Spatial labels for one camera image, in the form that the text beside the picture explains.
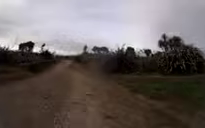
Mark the dark roadside bushes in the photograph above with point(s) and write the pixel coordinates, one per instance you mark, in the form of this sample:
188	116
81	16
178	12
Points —
116	60

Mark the distant row of trees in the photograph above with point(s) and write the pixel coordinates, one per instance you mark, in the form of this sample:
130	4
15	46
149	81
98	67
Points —
98	49

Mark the brown dirt road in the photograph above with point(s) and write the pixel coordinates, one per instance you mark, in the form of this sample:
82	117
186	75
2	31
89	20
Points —
73	103

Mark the dark flat-topped tree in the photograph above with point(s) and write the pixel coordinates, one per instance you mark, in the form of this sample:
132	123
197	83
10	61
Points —
26	46

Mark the green grass verge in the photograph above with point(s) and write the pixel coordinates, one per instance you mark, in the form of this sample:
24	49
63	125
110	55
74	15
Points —
176	88

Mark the large leafy bush clump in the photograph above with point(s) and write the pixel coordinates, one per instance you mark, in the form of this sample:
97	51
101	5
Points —
180	56

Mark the low dark scrub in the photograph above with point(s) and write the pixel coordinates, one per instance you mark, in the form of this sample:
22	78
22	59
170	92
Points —
16	57

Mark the brown grass verge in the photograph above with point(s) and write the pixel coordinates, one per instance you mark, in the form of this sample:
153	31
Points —
13	73

